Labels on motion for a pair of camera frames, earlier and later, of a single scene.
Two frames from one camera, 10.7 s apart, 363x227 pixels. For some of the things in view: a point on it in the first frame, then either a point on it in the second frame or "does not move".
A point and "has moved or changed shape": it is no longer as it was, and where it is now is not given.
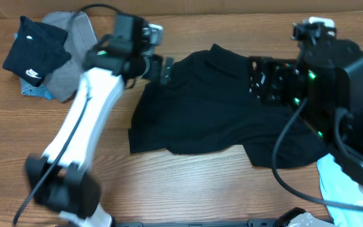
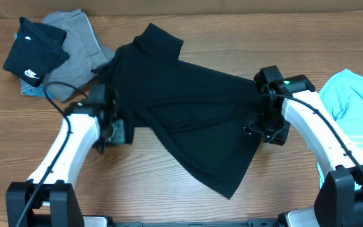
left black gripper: [155, 74] to [120, 132]
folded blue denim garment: [41, 91] does not move
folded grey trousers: [63, 81] does not move
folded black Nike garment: [38, 51] does not move
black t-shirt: [207, 104] has moved or changed shape
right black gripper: [256, 79] to [260, 125]
